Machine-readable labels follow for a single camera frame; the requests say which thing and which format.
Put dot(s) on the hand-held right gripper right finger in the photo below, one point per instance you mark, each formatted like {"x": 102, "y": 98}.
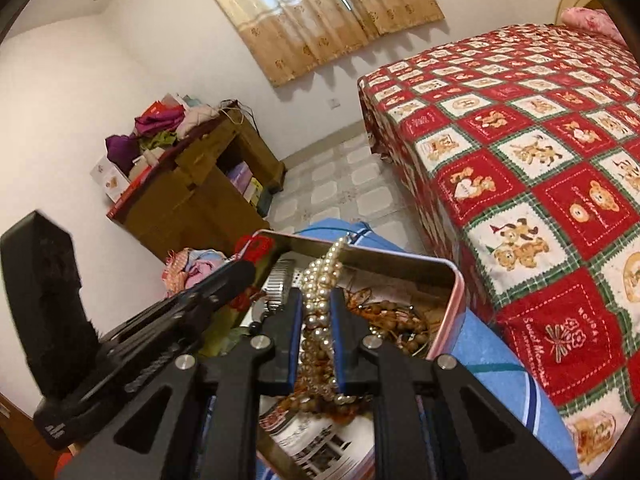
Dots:
{"x": 342, "y": 340}

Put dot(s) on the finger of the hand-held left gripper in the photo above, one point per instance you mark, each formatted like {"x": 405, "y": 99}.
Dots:
{"x": 225, "y": 277}
{"x": 145, "y": 370}

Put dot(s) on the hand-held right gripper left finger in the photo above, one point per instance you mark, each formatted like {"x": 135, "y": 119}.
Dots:
{"x": 295, "y": 340}

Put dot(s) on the red tassel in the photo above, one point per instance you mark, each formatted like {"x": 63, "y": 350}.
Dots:
{"x": 255, "y": 249}

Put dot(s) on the silver metal band watch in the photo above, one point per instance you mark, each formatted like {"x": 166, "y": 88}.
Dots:
{"x": 280, "y": 280}

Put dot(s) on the green jade bangle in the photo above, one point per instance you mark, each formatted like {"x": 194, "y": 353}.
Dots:
{"x": 222, "y": 332}

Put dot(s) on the pink metal tin box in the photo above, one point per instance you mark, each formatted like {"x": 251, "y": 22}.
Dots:
{"x": 390, "y": 260}

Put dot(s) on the pile of clothes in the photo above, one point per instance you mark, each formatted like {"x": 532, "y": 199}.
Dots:
{"x": 197, "y": 267}

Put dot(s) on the brown wooden cabinet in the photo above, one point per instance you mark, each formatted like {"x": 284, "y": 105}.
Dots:
{"x": 200, "y": 195}

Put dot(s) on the pastel storage boxes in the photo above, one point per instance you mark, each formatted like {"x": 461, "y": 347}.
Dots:
{"x": 245, "y": 182}

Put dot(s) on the printed paper leaflet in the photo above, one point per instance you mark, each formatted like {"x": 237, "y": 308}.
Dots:
{"x": 310, "y": 440}

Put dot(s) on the flat red box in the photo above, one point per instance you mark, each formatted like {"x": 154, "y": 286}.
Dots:
{"x": 135, "y": 192}

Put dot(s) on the white cardboard box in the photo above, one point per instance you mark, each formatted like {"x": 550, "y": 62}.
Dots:
{"x": 110, "y": 180}

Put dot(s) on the brown wooden door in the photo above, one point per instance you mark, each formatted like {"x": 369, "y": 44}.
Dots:
{"x": 20, "y": 440}

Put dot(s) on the blue plaid tablecloth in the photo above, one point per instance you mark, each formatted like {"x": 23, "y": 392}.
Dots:
{"x": 490, "y": 360}

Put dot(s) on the olive green cloth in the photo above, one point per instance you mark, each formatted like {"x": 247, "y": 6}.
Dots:
{"x": 160, "y": 141}

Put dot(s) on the pale pink cloth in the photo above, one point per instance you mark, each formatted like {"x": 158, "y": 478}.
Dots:
{"x": 197, "y": 120}

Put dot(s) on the purple cloth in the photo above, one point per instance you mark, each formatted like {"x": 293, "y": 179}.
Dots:
{"x": 122, "y": 152}

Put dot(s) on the maroon cloth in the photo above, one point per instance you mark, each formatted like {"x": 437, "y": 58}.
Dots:
{"x": 160, "y": 120}

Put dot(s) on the red patchwork bear blanket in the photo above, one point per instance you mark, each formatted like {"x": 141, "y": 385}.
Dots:
{"x": 525, "y": 160}

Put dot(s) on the beige patterned curtain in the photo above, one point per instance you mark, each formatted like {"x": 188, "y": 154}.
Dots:
{"x": 310, "y": 15}

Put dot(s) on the pink floral pillow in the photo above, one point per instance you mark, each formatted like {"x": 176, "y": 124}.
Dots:
{"x": 592, "y": 22}

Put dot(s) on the cream bed headboard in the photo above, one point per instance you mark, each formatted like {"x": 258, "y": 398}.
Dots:
{"x": 575, "y": 0}

